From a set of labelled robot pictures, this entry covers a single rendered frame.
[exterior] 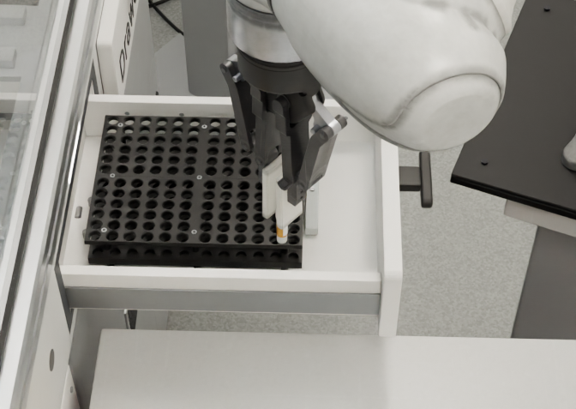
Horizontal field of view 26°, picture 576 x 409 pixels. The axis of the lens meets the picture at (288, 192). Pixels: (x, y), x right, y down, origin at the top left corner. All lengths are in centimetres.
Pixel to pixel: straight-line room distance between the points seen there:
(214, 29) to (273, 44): 145
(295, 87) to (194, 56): 151
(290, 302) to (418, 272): 111
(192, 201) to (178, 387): 20
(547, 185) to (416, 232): 95
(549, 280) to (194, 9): 104
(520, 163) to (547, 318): 30
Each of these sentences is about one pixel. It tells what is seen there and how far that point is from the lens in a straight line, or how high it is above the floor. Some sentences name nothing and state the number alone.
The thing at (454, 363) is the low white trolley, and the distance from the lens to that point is 136.
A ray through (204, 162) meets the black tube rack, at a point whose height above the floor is 90.
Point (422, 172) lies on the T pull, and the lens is 132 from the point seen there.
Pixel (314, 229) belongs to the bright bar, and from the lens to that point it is 135.
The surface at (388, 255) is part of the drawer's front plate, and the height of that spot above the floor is 93.
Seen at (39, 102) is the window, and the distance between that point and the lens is 123.
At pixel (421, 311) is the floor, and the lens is 232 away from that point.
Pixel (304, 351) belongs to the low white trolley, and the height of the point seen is 76.
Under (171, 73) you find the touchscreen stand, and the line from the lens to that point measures 267.
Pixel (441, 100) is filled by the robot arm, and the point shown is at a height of 135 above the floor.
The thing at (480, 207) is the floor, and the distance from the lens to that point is 249.
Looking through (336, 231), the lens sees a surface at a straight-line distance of 136.
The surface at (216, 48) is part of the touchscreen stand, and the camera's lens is 245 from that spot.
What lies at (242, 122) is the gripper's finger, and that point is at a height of 108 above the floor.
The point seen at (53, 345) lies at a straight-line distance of 124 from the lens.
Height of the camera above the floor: 191
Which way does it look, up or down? 50 degrees down
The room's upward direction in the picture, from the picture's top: straight up
